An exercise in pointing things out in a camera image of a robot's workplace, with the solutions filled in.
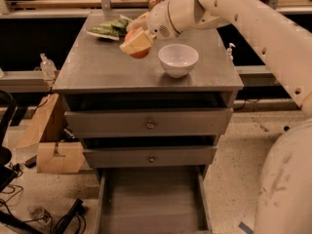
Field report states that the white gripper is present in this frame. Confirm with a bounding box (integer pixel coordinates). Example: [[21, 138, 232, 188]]
[[120, 0, 177, 55]]

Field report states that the red apple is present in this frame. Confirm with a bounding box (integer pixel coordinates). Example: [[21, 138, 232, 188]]
[[125, 29, 150, 59]]

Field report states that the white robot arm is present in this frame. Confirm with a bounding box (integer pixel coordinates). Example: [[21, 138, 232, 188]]
[[121, 0, 312, 234]]

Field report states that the grey drawer cabinet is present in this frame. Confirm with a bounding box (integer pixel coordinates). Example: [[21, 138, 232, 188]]
[[52, 9, 245, 180]]

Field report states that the grey top drawer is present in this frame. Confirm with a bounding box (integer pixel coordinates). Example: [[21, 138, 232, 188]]
[[64, 108, 233, 138]]

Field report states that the grey drawer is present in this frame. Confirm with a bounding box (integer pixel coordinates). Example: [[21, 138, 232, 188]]
[[64, 108, 233, 138], [83, 146, 216, 168], [95, 166, 213, 234]]

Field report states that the grey middle drawer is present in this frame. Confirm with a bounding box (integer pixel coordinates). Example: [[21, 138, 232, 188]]
[[83, 146, 216, 168]]

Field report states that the grey bottom drawer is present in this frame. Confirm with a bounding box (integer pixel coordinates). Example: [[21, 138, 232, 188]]
[[95, 166, 213, 234]]

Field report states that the green chip bag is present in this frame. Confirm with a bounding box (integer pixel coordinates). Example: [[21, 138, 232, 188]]
[[87, 16, 132, 41]]

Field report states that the tan drink can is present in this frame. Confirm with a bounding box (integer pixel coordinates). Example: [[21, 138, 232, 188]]
[[148, 0, 163, 11]]

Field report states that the white bowl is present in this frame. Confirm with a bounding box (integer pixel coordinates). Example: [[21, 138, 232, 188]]
[[158, 44, 199, 78]]

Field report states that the small white pump bottle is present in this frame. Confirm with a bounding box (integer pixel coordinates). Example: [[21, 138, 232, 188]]
[[226, 43, 236, 60]]

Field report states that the clear sanitizer bottle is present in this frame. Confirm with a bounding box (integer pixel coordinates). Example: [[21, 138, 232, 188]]
[[40, 54, 57, 78]]

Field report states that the brown cardboard box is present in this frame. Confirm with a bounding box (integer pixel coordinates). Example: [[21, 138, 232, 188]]
[[17, 94, 85, 174]]

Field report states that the black power strip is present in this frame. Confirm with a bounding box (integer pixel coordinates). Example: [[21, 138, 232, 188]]
[[52, 199, 85, 234]]

